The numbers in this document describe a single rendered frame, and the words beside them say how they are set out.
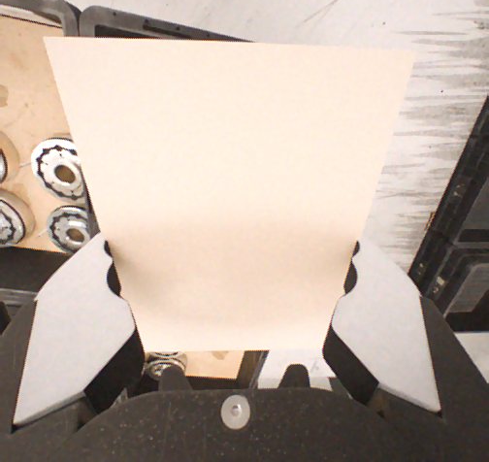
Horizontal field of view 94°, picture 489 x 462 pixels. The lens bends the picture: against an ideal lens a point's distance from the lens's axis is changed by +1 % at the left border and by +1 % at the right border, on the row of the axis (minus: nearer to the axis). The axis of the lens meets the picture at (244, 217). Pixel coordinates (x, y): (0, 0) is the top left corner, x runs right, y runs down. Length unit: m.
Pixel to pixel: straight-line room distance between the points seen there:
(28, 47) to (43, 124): 0.10
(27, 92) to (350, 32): 0.53
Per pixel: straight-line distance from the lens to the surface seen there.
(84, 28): 0.32
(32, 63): 0.47
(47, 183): 0.48
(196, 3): 0.53
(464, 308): 1.58
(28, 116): 0.49
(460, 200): 1.23
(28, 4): 0.34
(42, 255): 0.59
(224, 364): 0.77
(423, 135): 0.66
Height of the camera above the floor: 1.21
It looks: 62 degrees down
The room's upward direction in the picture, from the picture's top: 175 degrees clockwise
